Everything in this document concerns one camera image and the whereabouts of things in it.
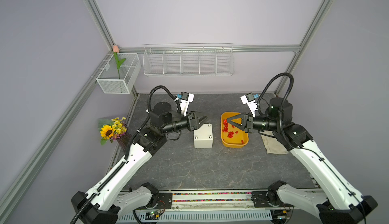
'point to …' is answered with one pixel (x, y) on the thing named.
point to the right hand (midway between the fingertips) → (227, 120)
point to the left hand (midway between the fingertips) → (209, 118)
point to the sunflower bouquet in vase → (114, 129)
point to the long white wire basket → (186, 60)
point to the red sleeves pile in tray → (230, 134)
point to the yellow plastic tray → (232, 137)
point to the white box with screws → (203, 137)
